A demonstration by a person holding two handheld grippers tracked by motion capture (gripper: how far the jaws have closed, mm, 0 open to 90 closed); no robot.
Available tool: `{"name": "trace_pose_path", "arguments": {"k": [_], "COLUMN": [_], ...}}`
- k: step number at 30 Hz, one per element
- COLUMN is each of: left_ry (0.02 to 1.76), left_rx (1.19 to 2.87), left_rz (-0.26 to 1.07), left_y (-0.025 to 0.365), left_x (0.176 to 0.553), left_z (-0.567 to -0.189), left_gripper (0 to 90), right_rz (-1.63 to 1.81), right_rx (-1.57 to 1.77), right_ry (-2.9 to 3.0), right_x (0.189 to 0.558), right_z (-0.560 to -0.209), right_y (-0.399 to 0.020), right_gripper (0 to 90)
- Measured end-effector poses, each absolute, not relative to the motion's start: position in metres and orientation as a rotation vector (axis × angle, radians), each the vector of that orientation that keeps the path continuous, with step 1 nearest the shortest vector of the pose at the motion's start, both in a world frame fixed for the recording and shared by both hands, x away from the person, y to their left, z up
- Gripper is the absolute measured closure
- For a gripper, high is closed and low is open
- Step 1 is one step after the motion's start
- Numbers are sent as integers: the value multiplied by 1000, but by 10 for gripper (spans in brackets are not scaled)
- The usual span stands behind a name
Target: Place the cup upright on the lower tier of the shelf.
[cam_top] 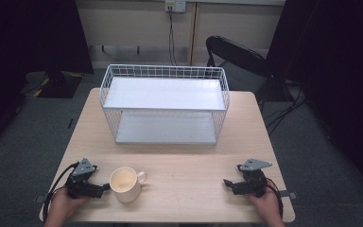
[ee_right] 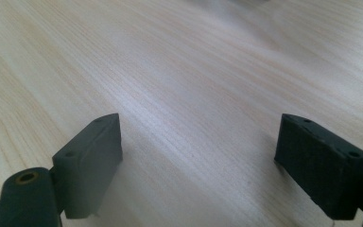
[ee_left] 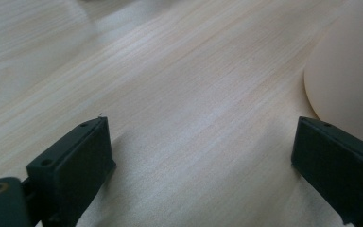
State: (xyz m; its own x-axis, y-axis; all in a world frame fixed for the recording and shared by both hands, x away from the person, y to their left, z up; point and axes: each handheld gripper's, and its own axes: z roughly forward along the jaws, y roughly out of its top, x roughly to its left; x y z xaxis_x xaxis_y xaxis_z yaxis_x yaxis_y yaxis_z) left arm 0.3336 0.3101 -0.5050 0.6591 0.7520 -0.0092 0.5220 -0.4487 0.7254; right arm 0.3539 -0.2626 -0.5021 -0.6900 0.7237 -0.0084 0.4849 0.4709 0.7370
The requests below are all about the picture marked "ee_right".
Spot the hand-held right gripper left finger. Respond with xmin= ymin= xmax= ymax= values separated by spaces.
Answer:
xmin=52 ymin=113 xmax=124 ymax=220

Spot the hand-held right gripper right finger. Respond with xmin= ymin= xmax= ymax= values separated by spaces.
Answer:
xmin=273 ymin=113 xmax=363 ymax=221

